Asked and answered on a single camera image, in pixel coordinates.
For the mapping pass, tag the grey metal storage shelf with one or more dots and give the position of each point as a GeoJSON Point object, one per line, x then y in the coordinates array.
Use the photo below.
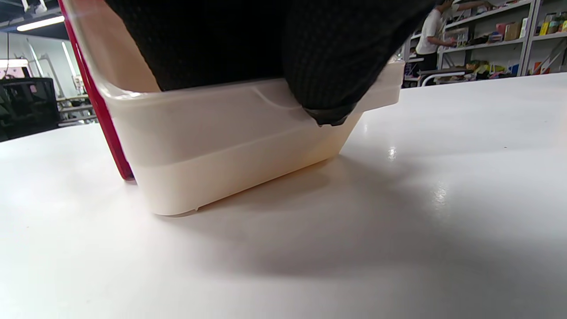
{"type": "Point", "coordinates": [509, 42]}

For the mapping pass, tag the person's left hand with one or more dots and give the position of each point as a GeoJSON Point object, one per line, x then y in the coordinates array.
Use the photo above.
{"type": "Point", "coordinates": [266, 40]}

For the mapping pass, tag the cream plastic storage bin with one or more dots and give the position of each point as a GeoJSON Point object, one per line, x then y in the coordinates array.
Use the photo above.
{"type": "Point", "coordinates": [221, 146]}

